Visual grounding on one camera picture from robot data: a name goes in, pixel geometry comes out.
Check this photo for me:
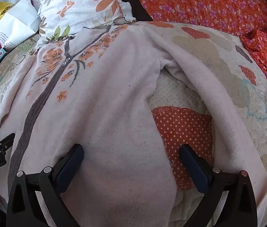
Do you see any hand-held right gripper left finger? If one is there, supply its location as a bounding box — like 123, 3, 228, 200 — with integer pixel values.
6, 144, 85, 227

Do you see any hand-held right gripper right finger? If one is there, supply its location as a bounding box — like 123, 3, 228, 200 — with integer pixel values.
179, 144, 258, 227

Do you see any pink sweater with tree print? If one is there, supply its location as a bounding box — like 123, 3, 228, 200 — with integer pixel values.
0, 24, 267, 227

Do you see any cream heart-patterned quilt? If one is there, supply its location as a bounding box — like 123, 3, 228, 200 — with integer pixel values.
0, 21, 267, 227

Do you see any white paper bag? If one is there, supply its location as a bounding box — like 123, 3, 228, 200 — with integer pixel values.
0, 0, 42, 51

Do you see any white floral pillow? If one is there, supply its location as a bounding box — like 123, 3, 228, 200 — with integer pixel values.
37, 0, 136, 45

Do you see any orange floral bed sheet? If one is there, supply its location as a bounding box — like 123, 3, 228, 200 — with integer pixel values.
122, 0, 267, 114

